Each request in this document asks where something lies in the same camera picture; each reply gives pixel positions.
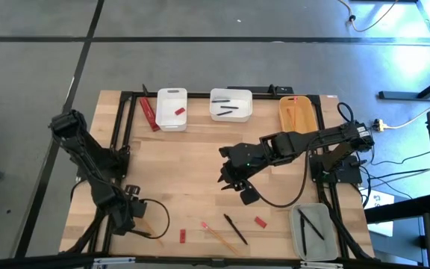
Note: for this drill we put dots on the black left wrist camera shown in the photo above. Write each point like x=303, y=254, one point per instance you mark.
x=139, y=209

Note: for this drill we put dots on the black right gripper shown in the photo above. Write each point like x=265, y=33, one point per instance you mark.
x=248, y=157

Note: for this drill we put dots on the black clamp post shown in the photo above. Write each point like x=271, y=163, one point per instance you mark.
x=145, y=89

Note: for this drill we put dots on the red rectangular case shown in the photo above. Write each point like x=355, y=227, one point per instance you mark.
x=149, y=114

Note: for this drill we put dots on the wide white plastic bin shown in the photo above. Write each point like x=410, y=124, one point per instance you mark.
x=243, y=114

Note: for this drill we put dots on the narrow white plastic bin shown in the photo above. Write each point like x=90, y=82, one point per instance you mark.
x=166, y=119

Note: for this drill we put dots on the grey plastic bin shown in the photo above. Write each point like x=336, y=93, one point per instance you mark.
x=323, y=246

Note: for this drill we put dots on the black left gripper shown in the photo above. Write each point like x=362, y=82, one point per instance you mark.
x=121, y=220

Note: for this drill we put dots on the yellow power plug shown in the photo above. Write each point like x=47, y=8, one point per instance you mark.
x=379, y=125

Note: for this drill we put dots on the red eraser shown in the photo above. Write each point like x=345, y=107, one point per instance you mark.
x=180, y=111
x=260, y=222
x=182, y=236

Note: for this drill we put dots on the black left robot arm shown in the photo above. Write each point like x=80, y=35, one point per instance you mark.
x=88, y=157

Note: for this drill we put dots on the black metal stand leg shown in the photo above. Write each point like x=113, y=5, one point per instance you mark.
x=416, y=93

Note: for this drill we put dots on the yellow plastic bin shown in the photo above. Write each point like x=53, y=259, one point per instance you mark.
x=306, y=119

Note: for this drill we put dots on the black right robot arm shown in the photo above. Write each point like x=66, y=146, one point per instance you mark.
x=312, y=140

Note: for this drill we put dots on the black side table frame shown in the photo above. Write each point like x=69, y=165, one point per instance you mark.
x=405, y=213

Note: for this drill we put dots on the black horizontal beam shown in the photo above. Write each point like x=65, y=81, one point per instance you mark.
x=50, y=261

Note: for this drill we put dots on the silver bracket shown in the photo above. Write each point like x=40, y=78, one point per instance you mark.
x=112, y=260
x=321, y=265

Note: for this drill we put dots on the white paper sheet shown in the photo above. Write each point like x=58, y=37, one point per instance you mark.
x=381, y=198

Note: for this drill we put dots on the black aluminium table frame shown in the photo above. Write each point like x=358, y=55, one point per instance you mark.
x=123, y=112

